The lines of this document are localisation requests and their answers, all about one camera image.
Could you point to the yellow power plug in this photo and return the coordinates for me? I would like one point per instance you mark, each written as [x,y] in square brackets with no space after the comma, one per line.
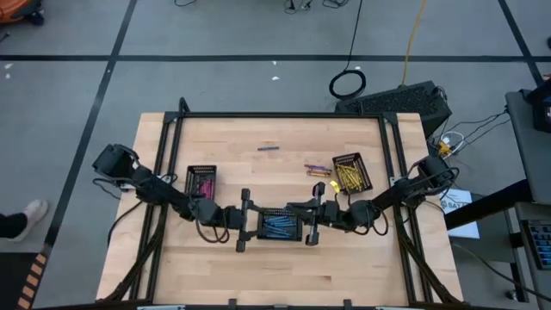
[443,148]

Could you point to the black plastic slotted basket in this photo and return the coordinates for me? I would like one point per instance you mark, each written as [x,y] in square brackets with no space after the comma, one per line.
[280,212]
[200,172]
[351,158]

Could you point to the person's leg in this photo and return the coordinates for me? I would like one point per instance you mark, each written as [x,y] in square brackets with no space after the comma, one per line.
[10,225]

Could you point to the black mat with orange stripes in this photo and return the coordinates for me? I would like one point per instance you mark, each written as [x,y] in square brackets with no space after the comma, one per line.
[31,280]

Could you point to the grey cart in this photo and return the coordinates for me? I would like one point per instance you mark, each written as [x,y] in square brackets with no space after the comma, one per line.
[529,150]

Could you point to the black computer tower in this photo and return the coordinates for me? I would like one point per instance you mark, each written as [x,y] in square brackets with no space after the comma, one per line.
[400,101]

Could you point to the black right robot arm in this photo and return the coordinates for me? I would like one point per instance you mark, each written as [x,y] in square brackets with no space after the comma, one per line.
[413,187]

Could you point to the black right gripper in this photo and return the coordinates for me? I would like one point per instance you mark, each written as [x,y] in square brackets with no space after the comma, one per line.
[325,215]

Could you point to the black edge bracket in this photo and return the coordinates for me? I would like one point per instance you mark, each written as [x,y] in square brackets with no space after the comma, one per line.
[232,302]
[347,302]

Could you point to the orange machine with wheels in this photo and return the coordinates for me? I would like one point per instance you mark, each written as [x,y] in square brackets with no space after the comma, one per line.
[13,8]

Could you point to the keyboard with blue keys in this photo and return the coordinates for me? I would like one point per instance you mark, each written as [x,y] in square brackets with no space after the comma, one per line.
[540,245]

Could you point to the white paper sheet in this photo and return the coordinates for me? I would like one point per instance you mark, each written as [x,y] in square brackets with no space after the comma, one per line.
[467,224]

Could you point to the black stand beam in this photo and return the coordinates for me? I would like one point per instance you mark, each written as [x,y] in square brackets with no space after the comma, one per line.
[486,206]

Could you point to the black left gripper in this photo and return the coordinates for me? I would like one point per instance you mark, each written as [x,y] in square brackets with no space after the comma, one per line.
[239,217]

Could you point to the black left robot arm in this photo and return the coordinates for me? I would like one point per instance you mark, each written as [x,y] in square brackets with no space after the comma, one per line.
[163,194]

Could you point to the person's white shoe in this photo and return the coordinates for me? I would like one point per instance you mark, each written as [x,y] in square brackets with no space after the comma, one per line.
[34,215]

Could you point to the yellow tape tag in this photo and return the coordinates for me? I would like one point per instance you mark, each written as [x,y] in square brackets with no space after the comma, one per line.
[334,186]

